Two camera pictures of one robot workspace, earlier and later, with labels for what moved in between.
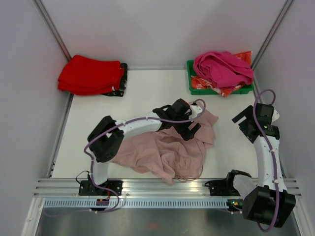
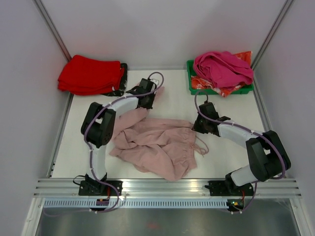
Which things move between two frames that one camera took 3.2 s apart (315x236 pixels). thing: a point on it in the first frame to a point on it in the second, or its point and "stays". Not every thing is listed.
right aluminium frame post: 272,31 stays
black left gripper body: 182,126 to 149,101
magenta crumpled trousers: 224,69 stays
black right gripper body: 244,126 to 200,124
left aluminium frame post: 47,18 stays
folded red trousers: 86,75 stays
